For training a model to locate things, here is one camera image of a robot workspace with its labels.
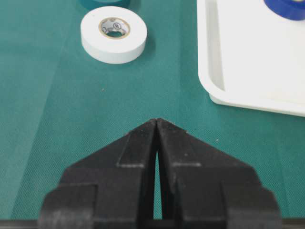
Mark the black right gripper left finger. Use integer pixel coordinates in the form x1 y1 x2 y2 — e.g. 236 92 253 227
39 119 157 229

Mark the white tape roll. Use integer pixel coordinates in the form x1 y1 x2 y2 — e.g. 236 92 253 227
80 6 148 64

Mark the green table cloth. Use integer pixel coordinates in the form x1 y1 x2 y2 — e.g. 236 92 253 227
0 0 305 219

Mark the blue tape roll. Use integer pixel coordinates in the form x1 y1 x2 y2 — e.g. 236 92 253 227
264 0 305 21

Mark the green tape roll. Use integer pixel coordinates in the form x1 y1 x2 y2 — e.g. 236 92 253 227
80 0 130 9

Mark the white plastic case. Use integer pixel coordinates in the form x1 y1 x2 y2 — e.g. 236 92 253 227
197 0 305 116

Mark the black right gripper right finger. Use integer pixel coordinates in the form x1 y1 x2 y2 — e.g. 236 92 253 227
157 119 282 229

